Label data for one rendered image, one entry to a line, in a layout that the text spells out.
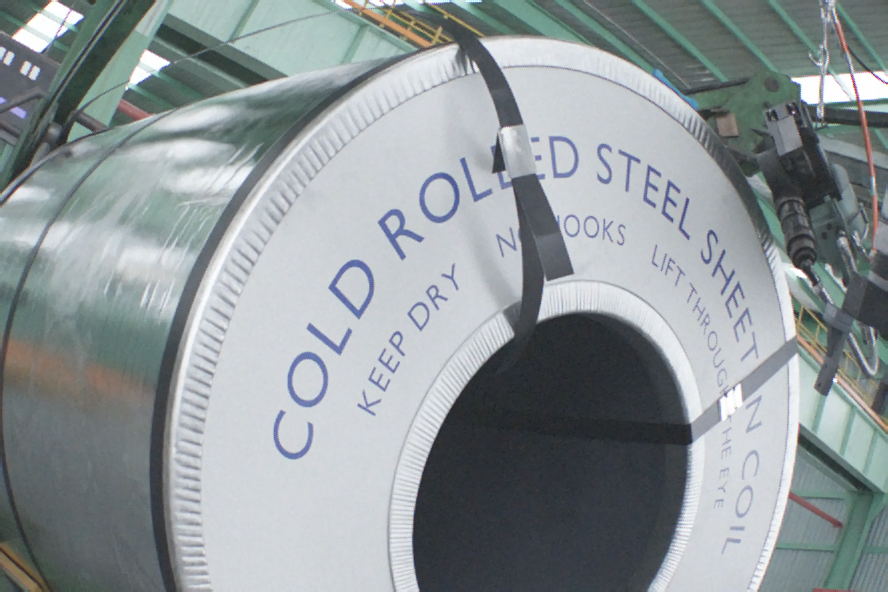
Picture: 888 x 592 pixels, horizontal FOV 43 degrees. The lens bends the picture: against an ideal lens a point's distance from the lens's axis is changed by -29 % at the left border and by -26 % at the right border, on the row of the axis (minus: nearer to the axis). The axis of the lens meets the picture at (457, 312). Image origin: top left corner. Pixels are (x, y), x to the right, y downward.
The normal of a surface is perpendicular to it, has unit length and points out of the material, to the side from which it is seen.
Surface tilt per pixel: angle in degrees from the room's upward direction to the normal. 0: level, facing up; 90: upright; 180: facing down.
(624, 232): 90
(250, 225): 91
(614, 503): 106
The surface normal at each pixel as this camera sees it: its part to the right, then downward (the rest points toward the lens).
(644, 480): -0.74, 0.04
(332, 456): 0.67, 0.04
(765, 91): -0.37, -0.34
